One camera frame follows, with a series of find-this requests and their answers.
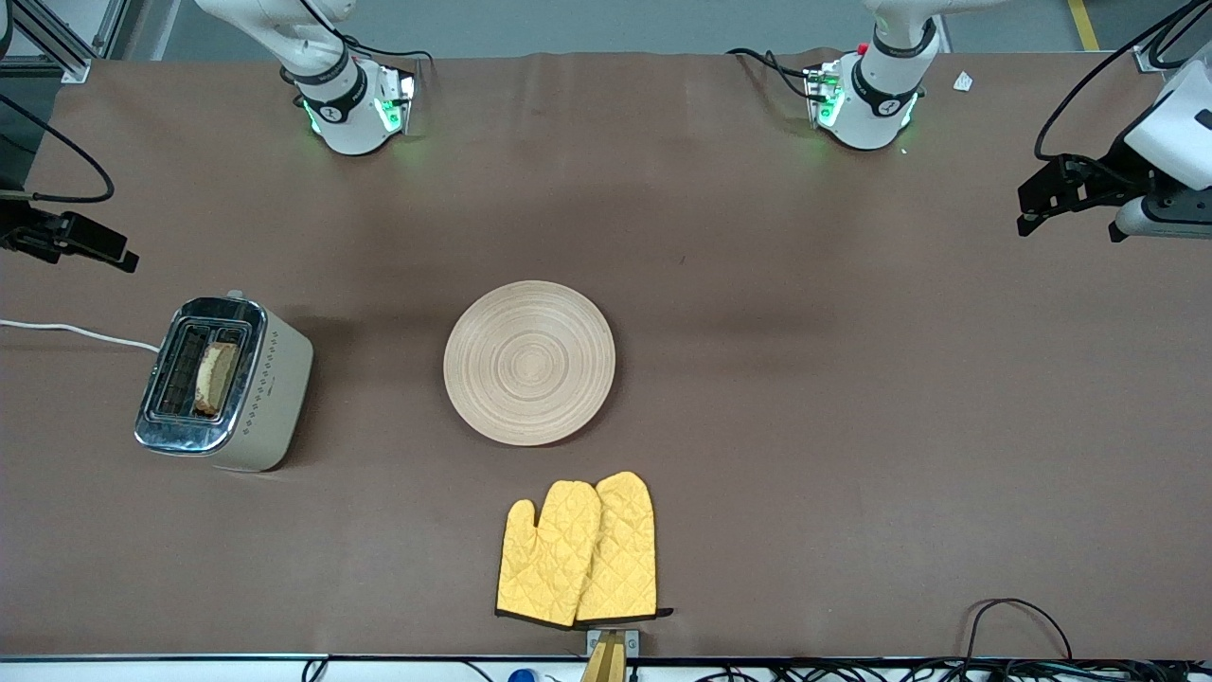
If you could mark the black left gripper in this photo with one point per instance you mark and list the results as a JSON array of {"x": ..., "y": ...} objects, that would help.
[{"x": 1109, "y": 173}]

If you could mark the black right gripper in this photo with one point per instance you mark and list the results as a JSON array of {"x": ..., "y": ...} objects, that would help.
[{"x": 21, "y": 229}]

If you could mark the brown bread toast slice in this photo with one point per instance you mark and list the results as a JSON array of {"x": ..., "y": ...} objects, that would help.
[{"x": 218, "y": 379}]

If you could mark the round wooden plate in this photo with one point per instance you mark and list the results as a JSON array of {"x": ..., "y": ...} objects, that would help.
[{"x": 530, "y": 365}]

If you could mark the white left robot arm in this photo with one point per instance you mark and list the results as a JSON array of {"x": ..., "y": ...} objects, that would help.
[{"x": 866, "y": 118}]

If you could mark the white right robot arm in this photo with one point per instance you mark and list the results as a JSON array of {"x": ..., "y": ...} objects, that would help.
[{"x": 350, "y": 118}]

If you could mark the white paper scrap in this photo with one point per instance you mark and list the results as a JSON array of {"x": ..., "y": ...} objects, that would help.
[{"x": 963, "y": 81}]

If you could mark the cream and chrome toaster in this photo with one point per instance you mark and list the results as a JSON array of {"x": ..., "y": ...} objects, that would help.
[{"x": 275, "y": 398}]

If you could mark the brown table cover sheet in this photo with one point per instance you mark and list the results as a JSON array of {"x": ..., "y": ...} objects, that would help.
[{"x": 757, "y": 474}]

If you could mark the yellow quilted oven mitt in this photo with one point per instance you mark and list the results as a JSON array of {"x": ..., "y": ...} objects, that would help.
[
  {"x": 544, "y": 559},
  {"x": 625, "y": 559}
]

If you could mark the aluminium frame profile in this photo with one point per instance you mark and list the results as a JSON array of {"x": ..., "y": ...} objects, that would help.
[
  {"x": 66, "y": 52},
  {"x": 1160, "y": 52}
]

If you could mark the small metal bracket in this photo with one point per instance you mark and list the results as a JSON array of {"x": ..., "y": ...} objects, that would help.
[{"x": 630, "y": 644}]

